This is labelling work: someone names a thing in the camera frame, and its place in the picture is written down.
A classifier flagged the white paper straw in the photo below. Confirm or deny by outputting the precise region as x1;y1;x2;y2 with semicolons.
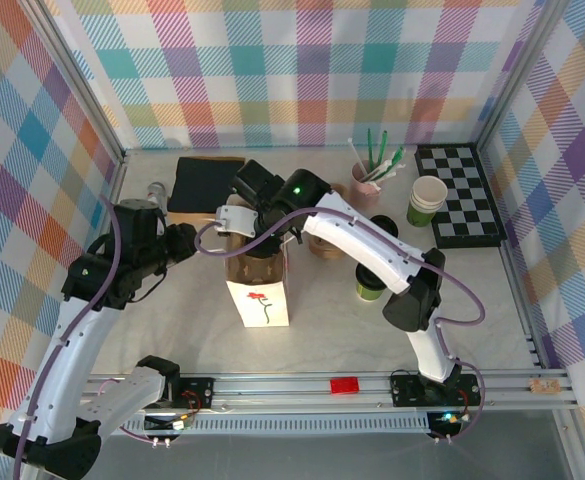
364;158;407;184

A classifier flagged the white flower paper bag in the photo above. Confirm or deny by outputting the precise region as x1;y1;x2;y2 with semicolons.
199;232;294;330

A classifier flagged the green paper coffee cup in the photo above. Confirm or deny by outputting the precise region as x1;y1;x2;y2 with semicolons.
355;262;388;304

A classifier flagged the pink straw holder cup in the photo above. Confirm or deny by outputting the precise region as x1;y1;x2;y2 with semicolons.
349;162;383;209

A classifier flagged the white plastic straw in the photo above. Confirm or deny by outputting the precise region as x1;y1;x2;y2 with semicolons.
347;137;368;174

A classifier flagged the green paper cup stack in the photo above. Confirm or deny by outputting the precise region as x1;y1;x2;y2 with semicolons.
406;175;449;229

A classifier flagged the small electronics board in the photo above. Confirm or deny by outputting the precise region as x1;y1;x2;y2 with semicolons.
144;412;194;435
425;409;469;432

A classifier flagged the black grey chessboard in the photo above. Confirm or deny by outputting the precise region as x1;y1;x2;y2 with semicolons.
413;143;506;250

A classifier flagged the red plastic block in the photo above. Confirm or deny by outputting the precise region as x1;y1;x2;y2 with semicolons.
329;377;362;396

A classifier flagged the small wooden tag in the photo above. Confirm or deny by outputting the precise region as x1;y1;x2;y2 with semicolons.
529;378;561;396

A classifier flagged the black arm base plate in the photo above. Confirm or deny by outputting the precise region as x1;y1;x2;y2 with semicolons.
171;377;216;410
390;370;484;407

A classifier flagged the aluminium frame post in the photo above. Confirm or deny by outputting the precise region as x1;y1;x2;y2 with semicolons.
19;0;127;166
474;0;563;151

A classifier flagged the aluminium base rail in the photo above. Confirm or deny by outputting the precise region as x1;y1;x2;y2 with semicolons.
84;368;579;414

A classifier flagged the grey slotted cable duct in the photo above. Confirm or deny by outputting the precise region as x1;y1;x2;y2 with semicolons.
121;417;433;436

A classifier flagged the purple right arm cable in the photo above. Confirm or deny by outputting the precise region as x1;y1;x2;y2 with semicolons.
194;207;488;444

